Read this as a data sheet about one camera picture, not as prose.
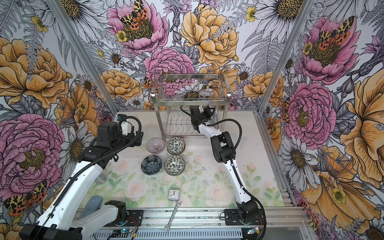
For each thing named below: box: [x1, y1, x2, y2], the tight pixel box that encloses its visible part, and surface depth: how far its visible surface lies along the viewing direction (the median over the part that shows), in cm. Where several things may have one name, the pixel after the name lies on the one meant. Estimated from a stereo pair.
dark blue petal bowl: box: [141, 155, 163, 175], surface depth 91 cm
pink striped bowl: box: [146, 137, 165, 155], surface depth 101 cm
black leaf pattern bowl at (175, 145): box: [166, 136, 186, 155], surface depth 99 cm
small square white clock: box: [168, 187, 181, 201], surface depth 81 cm
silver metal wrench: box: [164, 201, 182, 233], surface depth 77 cm
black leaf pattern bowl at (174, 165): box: [164, 155, 186, 176], surface depth 91 cm
